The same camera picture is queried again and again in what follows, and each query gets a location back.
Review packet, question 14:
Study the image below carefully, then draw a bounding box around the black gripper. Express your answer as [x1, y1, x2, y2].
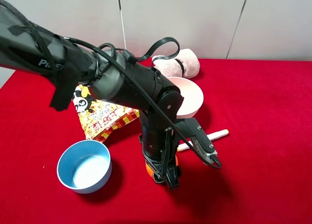
[139, 111, 180, 190]

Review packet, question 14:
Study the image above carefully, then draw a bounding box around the orange mandarin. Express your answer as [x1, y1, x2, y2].
[145, 157, 178, 178]

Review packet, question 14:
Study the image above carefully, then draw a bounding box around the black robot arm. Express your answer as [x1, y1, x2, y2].
[0, 0, 183, 188]

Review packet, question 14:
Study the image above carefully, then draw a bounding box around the white marker pen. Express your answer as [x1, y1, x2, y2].
[177, 129, 229, 152]

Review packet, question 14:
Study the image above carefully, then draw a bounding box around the blue bowl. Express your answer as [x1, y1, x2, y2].
[57, 140, 112, 194]

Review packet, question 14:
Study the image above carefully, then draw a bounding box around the pink bowl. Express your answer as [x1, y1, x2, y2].
[168, 77, 204, 119]

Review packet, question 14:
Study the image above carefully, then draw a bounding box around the yellow snack bag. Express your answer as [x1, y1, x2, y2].
[72, 85, 139, 143]

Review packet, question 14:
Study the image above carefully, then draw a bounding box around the pink rolled towel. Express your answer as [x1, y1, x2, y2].
[152, 49, 200, 79]

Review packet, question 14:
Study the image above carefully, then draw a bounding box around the black cable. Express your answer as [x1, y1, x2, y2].
[97, 37, 180, 71]

